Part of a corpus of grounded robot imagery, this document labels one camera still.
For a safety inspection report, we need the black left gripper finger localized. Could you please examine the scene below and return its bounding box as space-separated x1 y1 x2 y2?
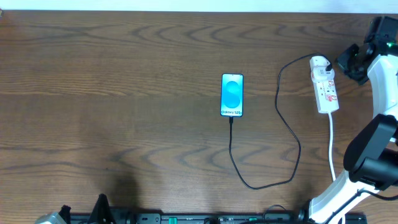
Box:
60 205 71 224
87 194 116 224

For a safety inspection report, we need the black charging cable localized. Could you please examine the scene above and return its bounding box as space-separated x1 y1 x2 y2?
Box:
228 52 333 190

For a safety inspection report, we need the blue Galaxy smartphone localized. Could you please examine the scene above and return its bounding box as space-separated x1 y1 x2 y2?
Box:
220 73 244 117

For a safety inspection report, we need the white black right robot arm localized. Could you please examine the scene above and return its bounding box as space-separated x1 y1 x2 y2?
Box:
298 16 397 223

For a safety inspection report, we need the white USB charger adapter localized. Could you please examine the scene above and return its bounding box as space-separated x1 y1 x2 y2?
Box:
310 56 335 83

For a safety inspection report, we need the white power strip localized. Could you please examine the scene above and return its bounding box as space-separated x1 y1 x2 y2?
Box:
311 72 340 114

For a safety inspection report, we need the white power strip cord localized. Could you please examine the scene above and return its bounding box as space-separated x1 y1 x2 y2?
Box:
327 112 337 183

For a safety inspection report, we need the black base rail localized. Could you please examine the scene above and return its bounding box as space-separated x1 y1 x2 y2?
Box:
70 212 368 224

